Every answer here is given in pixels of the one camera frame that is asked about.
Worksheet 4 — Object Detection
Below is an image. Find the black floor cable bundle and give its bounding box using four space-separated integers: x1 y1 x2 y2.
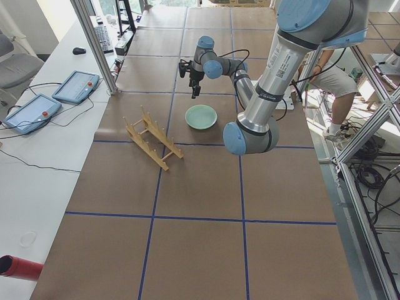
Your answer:
340 121 400 238

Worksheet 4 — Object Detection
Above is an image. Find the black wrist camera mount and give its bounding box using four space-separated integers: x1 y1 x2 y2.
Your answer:
178 59 191 78

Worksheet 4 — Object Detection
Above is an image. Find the aluminium frame right rail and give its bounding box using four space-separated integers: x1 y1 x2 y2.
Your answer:
336 40 399 299

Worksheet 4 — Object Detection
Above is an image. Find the black pendant cable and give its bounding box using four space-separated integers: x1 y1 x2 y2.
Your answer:
0 81 94 173

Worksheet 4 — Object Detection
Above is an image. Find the wooden dish rack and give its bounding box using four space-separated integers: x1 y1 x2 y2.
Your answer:
122 106 184 171

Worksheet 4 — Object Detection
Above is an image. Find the grey office chair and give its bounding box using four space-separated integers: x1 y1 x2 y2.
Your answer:
1 32 44 107

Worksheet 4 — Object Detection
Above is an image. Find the black keyboard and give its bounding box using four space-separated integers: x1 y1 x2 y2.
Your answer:
94 25 114 53

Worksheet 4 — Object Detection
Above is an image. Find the blue teach pendant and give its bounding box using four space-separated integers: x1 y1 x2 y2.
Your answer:
52 71 100 104
4 94 62 134

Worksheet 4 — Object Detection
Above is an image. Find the red cylinder tube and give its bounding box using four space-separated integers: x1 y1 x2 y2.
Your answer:
1 255 44 281

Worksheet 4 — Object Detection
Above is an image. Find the black computer mouse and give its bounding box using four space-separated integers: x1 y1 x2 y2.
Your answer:
72 47 86 55

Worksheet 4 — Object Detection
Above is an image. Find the aluminium frame post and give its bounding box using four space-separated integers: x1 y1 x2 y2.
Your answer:
70 0 118 95

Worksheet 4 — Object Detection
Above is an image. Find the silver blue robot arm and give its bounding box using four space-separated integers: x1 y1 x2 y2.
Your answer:
179 1 370 155

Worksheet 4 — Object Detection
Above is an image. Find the far blue teach pendant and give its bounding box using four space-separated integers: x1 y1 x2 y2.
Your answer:
52 71 100 104

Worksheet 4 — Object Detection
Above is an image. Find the near blue teach pendant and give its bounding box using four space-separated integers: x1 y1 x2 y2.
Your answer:
4 94 62 134

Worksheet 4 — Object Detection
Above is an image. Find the pale green ceramic plate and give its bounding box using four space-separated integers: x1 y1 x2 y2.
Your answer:
184 104 218 130

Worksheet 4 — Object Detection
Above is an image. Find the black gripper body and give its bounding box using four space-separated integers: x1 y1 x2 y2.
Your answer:
189 61 204 88

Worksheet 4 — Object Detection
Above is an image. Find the person in beige shorts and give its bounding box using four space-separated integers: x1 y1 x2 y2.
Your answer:
309 50 358 150

